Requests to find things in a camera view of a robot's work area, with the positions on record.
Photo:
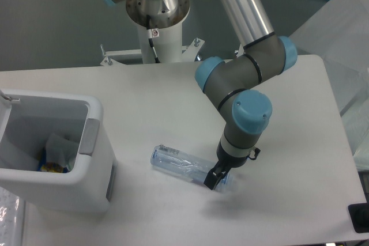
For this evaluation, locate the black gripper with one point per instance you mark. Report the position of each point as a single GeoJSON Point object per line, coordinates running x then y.
{"type": "Point", "coordinates": [215, 179]}

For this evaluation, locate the clear plastic water bottle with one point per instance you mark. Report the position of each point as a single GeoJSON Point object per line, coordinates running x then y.
{"type": "Point", "coordinates": [180, 164]}

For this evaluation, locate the clear plastic wrapper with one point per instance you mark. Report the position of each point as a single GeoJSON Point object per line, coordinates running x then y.
{"type": "Point", "coordinates": [61, 151]}

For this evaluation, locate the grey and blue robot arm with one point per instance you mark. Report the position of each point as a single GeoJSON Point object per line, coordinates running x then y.
{"type": "Point", "coordinates": [230, 86]}

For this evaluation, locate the white trash can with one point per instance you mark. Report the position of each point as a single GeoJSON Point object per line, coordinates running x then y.
{"type": "Point", "coordinates": [28, 118]}

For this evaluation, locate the black device at edge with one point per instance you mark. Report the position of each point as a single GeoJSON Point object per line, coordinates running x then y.
{"type": "Point", "coordinates": [359, 217]}

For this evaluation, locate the blue yellow snack packet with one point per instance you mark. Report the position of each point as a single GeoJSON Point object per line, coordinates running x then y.
{"type": "Point", "coordinates": [44, 166]}

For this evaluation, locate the translucent white plastic box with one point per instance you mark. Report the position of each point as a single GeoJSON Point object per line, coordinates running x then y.
{"type": "Point", "coordinates": [338, 33]}

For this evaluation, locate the clear plastic sheet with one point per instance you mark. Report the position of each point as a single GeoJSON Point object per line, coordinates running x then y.
{"type": "Point", "coordinates": [12, 218]}

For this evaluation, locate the white base frame bracket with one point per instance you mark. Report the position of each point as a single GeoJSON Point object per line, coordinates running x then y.
{"type": "Point", "coordinates": [190, 53]}

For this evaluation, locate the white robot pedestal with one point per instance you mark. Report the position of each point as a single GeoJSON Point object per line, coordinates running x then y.
{"type": "Point", "coordinates": [163, 43]}

